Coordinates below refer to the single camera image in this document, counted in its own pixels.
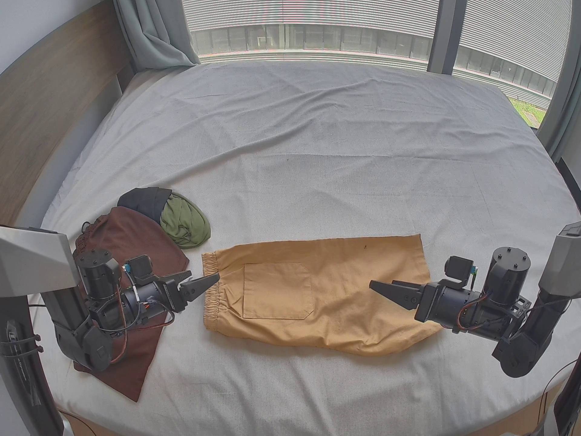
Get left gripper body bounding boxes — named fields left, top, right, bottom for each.
left=131, top=277, right=191, bottom=320

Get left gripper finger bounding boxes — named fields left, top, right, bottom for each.
left=181, top=272, right=221, bottom=303
left=156, top=269, right=194, bottom=286

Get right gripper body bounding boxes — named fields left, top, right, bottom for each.
left=414, top=281, right=482, bottom=331

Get tan shorts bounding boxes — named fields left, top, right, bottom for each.
left=202, top=233, right=443, bottom=357

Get bed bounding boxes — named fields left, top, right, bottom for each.
left=0, top=0, right=581, bottom=436

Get green garment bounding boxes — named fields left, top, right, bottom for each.
left=160, top=192, right=212, bottom=249

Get dark brown shorts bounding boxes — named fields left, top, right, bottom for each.
left=73, top=207, right=190, bottom=402

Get black garment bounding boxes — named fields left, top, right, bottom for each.
left=118, top=187, right=173, bottom=226

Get grey-green curtain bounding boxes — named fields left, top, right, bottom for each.
left=107, top=0, right=201, bottom=71

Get window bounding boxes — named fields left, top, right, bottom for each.
left=175, top=0, right=573, bottom=130

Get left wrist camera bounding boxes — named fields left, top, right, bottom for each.
left=125, top=255, right=156, bottom=289

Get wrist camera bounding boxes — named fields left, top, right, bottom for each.
left=125, top=255, right=156, bottom=289
left=442, top=256, right=478, bottom=290

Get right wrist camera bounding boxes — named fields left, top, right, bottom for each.
left=442, top=256, right=478, bottom=290

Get black cable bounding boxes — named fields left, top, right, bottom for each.
left=58, top=409, right=100, bottom=436

